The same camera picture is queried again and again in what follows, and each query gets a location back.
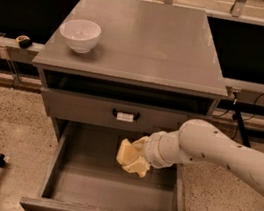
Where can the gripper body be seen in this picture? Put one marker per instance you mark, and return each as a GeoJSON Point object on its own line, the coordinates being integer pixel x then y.
{"type": "Point", "coordinates": [151, 151]}

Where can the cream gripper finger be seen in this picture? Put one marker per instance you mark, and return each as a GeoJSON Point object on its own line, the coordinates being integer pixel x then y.
{"type": "Point", "coordinates": [138, 165]}

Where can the yellow sponge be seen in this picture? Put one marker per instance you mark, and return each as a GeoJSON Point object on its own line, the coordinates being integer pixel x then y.
{"type": "Point", "coordinates": [127, 153]}

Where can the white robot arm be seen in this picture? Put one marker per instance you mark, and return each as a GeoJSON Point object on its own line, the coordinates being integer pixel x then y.
{"type": "Point", "coordinates": [196, 141]}

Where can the open bottom grey drawer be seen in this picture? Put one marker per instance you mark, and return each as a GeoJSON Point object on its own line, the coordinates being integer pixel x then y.
{"type": "Point", "coordinates": [85, 176]}

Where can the grey drawer cabinet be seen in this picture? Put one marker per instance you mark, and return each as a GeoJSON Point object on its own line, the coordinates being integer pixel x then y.
{"type": "Point", "coordinates": [148, 54]}

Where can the closed middle grey drawer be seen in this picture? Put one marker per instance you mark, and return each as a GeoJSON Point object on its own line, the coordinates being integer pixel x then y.
{"type": "Point", "coordinates": [110, 113]}

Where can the black tripod leg right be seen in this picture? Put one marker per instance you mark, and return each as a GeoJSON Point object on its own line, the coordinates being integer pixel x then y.
{"type": "Point", "coordinates": [238, 117]}

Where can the white ceramic bowl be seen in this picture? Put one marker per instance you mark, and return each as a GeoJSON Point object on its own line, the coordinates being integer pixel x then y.
{"type": "Point", "coordinates": [80, 35]}

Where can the small black yellow device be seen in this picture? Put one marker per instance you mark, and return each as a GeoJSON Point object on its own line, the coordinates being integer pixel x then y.
{"type": "Point", "coordinates": [24, 41]}

